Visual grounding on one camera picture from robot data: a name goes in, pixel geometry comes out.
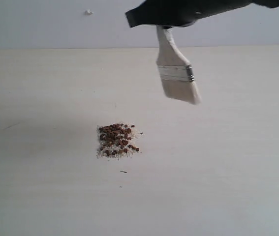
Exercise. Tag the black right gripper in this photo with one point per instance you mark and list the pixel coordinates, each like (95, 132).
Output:
(267, 3)

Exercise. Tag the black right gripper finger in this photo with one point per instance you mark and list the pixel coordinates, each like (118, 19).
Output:
(179, 13)

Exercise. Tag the white wooden paint brush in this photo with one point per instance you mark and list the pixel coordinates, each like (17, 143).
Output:
(175, 70)

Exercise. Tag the pile of brown pellets and grit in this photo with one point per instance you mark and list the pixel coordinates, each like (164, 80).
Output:
(117, 140)

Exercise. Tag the small white wall blob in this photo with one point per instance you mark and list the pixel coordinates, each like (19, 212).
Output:
(88, 12)

